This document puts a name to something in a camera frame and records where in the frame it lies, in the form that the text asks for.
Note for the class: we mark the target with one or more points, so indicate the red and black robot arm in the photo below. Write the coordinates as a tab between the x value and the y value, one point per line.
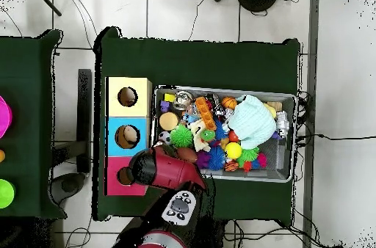
170	171

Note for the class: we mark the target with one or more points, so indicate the wooden box with three holes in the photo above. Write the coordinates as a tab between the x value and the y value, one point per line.
129	113

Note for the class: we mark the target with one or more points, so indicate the green spiky ball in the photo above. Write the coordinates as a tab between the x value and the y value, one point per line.
181	136

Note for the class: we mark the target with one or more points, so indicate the orange ice cube tray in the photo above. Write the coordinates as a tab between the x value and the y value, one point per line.
205	114

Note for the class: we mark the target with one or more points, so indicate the tan round sponge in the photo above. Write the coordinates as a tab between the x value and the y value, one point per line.
169	121

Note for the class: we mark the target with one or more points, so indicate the black and white soccer ball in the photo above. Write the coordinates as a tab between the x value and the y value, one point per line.
165	137

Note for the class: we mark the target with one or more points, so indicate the brown toy football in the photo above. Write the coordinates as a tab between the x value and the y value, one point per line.
189	154

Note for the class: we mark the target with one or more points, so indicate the orange toy basketball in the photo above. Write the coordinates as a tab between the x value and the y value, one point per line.
229	102

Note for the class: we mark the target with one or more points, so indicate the yellow ball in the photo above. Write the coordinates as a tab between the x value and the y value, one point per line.
233	150

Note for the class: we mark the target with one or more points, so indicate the dark green table cloth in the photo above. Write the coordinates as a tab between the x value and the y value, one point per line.
26	83
205	63

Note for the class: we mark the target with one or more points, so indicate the mint knitted cloth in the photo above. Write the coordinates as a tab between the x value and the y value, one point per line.
252	121

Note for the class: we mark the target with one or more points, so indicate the silver toy robot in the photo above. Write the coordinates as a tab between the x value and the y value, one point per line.
282	124

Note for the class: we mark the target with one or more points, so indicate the pink bowl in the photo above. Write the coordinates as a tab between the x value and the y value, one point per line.
4	116

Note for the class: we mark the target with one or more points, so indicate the black rod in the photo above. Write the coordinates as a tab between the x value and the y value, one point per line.
47	1

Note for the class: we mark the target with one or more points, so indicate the small orange object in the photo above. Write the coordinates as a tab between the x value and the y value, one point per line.
1	156

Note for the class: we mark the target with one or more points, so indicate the green bowl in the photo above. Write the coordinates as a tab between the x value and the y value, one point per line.
6	193

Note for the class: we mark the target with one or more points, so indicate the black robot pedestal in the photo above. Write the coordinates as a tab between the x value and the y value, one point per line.
216	239

